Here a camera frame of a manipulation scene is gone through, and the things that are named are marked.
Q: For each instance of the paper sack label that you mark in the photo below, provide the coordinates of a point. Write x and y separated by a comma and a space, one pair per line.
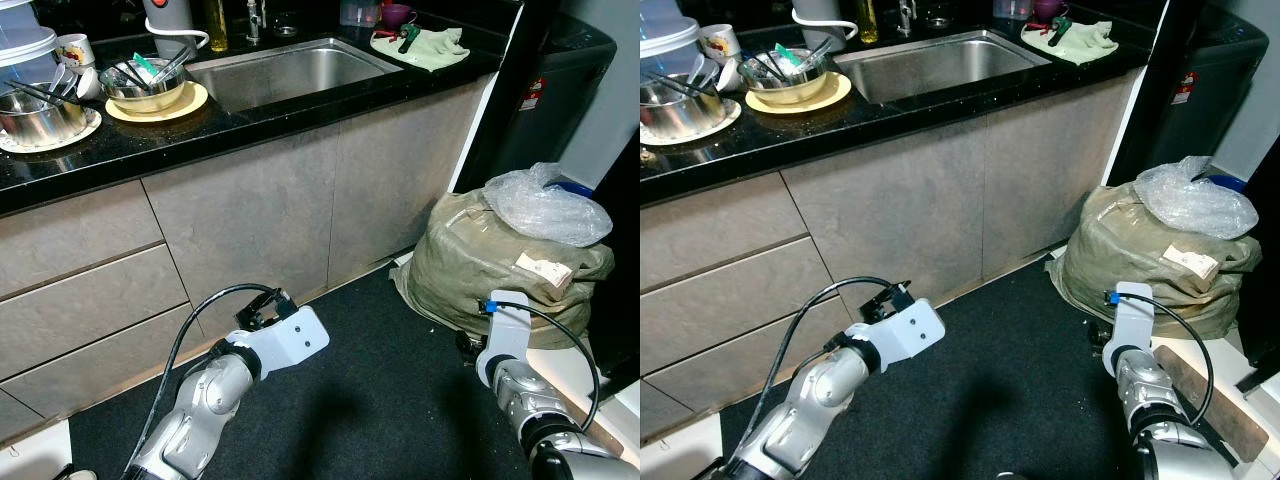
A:
545, 270
1192, 262

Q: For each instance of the yellow plate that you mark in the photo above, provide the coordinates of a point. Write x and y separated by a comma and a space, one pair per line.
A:
190, 102
835, 95

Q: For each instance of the olive woven sack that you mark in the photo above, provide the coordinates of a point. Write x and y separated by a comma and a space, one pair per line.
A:
470, 270
1110, 260

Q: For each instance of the red appliance sticker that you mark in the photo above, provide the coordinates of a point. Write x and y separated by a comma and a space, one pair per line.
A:
1184, 88
533, 95

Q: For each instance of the yellow oil bottle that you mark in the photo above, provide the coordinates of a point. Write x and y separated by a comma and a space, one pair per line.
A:
216, 25
866, 20

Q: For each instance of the light green cloth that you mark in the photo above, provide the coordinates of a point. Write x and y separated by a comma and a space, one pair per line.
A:
1085, 42
435, 50

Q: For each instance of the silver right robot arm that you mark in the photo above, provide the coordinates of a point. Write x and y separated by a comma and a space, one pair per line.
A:
1150, 400
530, 400

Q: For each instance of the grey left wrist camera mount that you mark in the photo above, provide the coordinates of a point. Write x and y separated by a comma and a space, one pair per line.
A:
290, 340
905, 335

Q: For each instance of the dark washing machine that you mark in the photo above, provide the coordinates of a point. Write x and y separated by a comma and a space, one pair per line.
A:
1220, 80
560, 90

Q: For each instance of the purple cup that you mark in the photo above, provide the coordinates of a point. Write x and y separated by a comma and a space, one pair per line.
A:
397, 14
1050, 8

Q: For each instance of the grey cabinet door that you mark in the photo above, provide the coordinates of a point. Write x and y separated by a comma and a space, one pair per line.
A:
240, 220
400, 170
1050, 160
880, 210

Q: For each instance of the blue and white plastic container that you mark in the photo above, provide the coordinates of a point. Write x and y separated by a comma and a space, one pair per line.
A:
665, 35
25, 40

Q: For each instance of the steel tongs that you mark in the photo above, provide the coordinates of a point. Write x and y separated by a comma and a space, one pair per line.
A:
172, 65
812, 58

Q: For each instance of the clear plastic container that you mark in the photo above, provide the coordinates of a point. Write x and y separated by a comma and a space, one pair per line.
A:
1012, 8
358, 12

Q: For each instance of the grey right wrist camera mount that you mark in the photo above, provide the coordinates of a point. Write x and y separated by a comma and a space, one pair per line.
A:
505, 335
1128, 320

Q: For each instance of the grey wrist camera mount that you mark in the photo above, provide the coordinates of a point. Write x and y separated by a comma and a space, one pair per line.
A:
1128, 320
505, 335
290, 340
905, 335

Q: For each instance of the brown wooden board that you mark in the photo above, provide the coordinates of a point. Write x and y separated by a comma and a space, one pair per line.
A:
1210, 400

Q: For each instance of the black floor mat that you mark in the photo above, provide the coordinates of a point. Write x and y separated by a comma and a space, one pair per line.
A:
1000, 400

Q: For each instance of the green plastic piece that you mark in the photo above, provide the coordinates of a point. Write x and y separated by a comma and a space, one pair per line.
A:
788, 55
145, 63

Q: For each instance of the white plate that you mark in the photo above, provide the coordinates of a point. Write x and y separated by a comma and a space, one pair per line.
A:
92, 125
732, 115

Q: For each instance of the blue plastic lid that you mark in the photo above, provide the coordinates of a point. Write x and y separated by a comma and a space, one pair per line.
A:
572, 187
1228, 182

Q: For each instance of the grey drawer front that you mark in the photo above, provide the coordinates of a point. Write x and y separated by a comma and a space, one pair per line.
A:
90, 315
730, 305
720, 225
690, 375
70, 235
60, 385

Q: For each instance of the clear bubble wrap bag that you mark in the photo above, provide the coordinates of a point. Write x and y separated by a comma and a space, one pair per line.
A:
545, 210
1195, 205

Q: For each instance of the white printed mug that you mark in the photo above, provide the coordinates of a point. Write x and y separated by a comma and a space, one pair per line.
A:
75, 50
718, 42

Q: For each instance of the stainless steel sink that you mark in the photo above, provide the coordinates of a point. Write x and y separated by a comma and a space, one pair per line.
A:
290, 75
940, 65

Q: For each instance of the steel pot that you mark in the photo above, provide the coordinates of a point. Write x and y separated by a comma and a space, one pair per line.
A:
40, 120
680, 115

